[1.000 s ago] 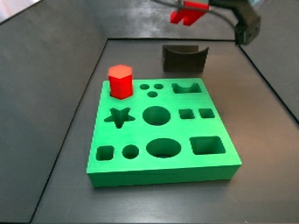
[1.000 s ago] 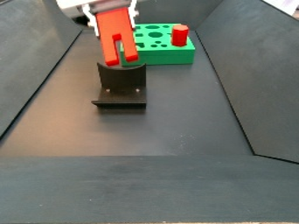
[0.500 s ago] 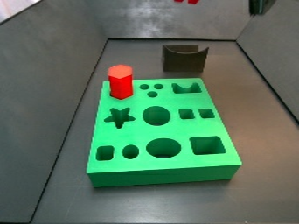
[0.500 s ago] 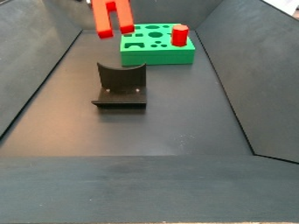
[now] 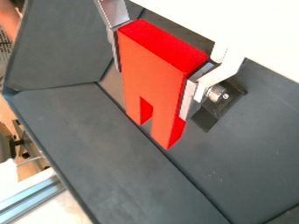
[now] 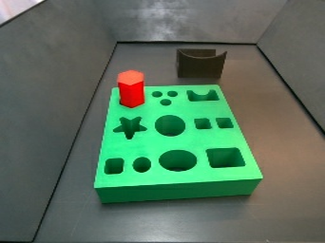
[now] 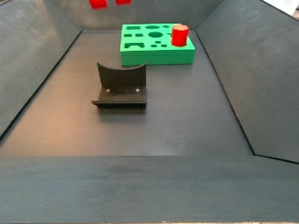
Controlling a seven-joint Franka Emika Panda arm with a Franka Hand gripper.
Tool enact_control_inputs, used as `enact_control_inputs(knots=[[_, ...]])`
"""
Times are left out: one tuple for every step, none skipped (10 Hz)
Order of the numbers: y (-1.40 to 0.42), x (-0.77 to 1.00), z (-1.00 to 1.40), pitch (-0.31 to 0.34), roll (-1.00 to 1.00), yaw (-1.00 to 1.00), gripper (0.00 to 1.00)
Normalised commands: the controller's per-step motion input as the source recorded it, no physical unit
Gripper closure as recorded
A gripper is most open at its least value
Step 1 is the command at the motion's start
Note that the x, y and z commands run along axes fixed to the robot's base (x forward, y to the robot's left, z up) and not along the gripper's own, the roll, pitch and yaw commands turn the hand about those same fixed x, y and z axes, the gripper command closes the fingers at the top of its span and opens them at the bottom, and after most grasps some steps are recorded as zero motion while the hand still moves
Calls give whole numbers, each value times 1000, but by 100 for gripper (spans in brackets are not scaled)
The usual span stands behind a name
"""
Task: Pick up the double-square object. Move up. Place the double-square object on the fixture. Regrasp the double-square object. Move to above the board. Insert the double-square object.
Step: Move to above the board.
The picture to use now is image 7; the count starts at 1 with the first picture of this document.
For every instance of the red double-square block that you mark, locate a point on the red double-square block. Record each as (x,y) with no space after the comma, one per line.
(100,4)

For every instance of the black curved holder stand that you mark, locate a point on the black curved holder stand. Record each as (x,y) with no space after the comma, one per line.
(121,87)

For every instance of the green foam shape board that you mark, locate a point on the green foam shape board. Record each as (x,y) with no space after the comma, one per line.
(145,44)

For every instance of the red hexagonal prism block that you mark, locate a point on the red hexagonal prism block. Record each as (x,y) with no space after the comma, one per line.
(178,35)

